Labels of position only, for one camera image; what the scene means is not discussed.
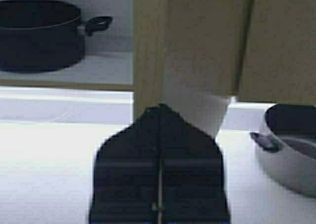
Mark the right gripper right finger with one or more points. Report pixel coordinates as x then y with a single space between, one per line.
193 175

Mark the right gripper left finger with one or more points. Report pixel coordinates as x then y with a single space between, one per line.
125 174

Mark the silver steel pot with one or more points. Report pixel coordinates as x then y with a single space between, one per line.
285 147

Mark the black pot with handles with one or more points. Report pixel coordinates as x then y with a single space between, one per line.
44 35

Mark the cabinet door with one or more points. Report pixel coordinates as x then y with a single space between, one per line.
188 55
279 63

